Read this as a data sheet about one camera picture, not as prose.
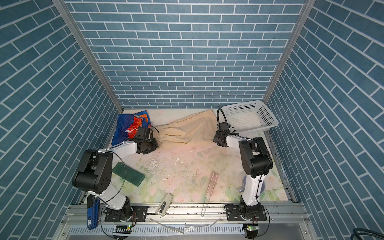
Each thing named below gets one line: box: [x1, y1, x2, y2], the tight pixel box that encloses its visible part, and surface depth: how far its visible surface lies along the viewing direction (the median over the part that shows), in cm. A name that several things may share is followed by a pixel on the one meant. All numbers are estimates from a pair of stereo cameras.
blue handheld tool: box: [86, 194, 100, 230], surface depth 73 cm
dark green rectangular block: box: [112, 161, 145, 187], surface depth 87 cm
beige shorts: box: [156, 109, 218, 145], surface depth 107 cm
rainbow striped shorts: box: [111, 110, 152, 146], surface depth 107 cm
